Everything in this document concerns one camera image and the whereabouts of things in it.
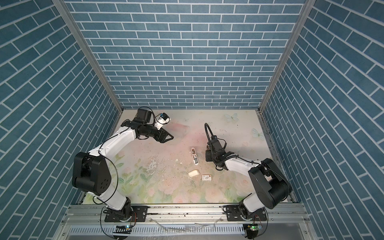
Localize staple box sleeve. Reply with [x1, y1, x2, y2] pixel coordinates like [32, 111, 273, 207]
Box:
[202, 175, 212, 182]

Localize staple box tray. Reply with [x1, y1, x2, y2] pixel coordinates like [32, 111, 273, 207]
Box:
[188, 170, 200, 178]

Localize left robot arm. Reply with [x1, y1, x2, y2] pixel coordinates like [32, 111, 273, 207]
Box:
[72, 107, 174, 212]

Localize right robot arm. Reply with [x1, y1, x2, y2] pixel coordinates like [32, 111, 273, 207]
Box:
[206, 136, 292, 215]

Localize right controller board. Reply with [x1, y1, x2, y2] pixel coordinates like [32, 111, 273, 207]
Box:
[243, 224, 263, 240]

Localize controller board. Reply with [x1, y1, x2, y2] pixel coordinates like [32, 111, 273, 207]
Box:
[113, 225, 133, 240]
[243, 224, 263, 240]

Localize left controller board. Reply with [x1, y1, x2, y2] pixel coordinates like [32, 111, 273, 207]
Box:
[113, 225, 133, 240]

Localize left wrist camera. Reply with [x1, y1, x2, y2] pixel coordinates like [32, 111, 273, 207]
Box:
[155, 113, 170, 130]

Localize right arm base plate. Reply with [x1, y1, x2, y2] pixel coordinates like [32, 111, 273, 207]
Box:
[222, 205, 267, 222]

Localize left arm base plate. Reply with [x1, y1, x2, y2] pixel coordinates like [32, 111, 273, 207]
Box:
[103, 206, 149, 223]

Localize aluminium front rail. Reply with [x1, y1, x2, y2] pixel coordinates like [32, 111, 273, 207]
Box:
[54, 203, 317, 240]

